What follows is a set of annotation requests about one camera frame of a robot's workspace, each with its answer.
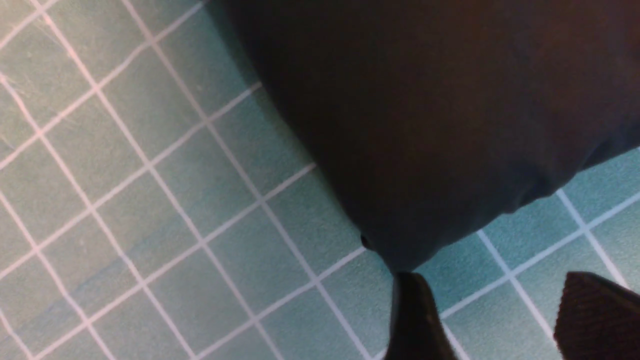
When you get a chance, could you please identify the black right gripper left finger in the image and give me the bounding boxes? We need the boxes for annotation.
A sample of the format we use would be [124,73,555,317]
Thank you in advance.
[384,272,457,360]

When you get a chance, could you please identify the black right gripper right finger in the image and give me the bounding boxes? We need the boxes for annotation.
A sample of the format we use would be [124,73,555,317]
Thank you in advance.
[553,271,640,360]

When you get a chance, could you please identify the dark gray long-sleeved shirt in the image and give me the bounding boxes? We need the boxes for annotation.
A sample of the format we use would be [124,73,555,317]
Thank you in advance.
[218,0,640,272]

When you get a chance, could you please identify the green checkered tablecloth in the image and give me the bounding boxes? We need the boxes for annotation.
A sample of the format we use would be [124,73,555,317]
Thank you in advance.
[1,0,639,360]

